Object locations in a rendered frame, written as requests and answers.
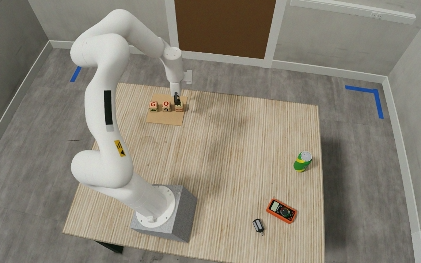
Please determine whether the orange digital multimeter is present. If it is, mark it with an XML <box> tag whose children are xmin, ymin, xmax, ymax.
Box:
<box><xmin>266</xmin><ymin>199</ymin><xmax>297</xmax><ymax>224</ymax></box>

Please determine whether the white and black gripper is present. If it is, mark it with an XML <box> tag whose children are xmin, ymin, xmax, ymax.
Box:
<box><xmin>170</xmin><ymin>81</ymin><xmax>181</xmax><ymax>105</ymax></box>

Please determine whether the tan square mat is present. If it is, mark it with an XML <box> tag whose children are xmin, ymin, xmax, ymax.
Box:
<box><xmin>146</xmin><ymin>94</ymin><xmax>187</xmax><ymax>126</ymax></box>

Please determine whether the black and grey screwdriver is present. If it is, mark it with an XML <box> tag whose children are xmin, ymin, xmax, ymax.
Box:
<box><xmin>253</xmin><ymin>219</ymin><xmax>264</xmax><ymax>236</ymax></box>

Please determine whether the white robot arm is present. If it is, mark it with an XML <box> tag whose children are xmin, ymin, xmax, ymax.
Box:
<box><xmin>70</xmin><ymin>9</ymin><xmax>193</xmax><ymax>228</ymax></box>

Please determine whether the green and yellow soda can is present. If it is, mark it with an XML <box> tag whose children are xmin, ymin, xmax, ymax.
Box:
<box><xmin>293</xmin><ymin>151</ymin><xmax>312</xmax><ymax>172</ymax></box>

